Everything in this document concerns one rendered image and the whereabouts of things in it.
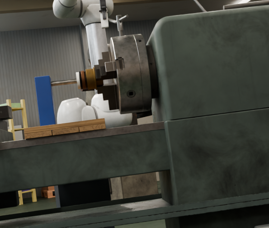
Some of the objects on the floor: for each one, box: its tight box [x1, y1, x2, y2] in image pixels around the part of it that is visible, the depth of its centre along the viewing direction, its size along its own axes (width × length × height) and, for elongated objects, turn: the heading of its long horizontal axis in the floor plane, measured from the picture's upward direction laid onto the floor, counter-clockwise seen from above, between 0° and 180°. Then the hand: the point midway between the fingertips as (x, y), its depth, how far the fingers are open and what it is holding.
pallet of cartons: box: [41, 186, 55, 198], centre depth 1284 cm, size 137×99×48 cm
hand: (104, 20), depth 243 cm, fingers closed
